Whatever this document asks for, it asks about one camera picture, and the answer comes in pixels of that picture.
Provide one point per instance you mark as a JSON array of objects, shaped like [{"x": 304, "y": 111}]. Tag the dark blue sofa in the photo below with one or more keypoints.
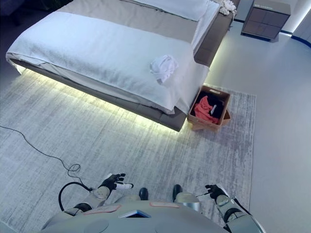
[{"x": 29, "y": 9}]

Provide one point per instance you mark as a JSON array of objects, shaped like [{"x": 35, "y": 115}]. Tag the white clothes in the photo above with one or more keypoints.
[{"x": 164, "y": 68}]

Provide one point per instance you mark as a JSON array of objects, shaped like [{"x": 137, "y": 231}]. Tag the black cloth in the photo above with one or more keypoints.
[{"x": 218, "y": 112}]

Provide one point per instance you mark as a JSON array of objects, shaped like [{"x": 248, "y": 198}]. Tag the grey robot torso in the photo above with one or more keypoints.
[{"x": 136, "y": 218}]

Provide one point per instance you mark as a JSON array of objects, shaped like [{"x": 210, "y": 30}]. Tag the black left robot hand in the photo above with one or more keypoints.
[{"x": 112, "y": 180}]

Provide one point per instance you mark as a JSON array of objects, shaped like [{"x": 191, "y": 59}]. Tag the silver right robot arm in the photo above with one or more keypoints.
[{"x": 230, "y": 208}]

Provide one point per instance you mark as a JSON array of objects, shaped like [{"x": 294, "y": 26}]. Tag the white textured bed blanket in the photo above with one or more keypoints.
[{"x": 97, "y": 55}]

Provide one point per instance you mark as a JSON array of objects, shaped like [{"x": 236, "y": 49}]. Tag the silver right robot leg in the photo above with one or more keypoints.
[{"x": 177, "y": 190}]

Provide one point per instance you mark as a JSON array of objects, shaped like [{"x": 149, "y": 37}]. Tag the silver left robot leg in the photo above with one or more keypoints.
[{"x": 143, "y": 193}]

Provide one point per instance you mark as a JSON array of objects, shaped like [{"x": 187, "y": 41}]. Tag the silver robot leg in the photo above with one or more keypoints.
[
  {"x": 177, "y": 190},
  {"x": 143, "y": 193}
]

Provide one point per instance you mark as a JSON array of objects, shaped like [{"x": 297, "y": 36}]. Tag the wooden basket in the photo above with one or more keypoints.
[{"x": 219, "y": 95}]

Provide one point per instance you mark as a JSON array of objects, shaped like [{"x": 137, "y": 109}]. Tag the red cloth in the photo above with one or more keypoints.
[{"x": 202, "y": 108}]

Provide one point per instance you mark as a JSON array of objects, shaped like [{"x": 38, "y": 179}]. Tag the white clothing tag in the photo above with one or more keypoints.
[{"x": 213, "y": 109}]

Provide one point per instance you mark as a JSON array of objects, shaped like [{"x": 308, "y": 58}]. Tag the grey nightstand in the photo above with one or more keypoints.
[{"x": 264, "y": 19}]

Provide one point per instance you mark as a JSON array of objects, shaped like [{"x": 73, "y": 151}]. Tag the grey bed frame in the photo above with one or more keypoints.
[{"x": 211, "y": 41}]

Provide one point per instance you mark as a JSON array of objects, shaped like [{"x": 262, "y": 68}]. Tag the cream crumpled garment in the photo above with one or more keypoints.
[{"x": 226, "y": 6}]

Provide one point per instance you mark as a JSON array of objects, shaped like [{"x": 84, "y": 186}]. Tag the grey streaked rug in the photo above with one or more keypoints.
[{"x": 121, "y": 150}]

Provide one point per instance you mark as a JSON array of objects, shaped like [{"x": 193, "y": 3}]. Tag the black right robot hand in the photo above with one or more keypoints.
[{"x": 217, "y": 190}]

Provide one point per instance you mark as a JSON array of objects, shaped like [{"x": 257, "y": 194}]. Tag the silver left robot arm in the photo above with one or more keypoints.
[{"x": 100, "y": 193}]

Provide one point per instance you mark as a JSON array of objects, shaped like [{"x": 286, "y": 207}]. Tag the beige bed sheet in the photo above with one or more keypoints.
[{"x": 136, "y": 20}]

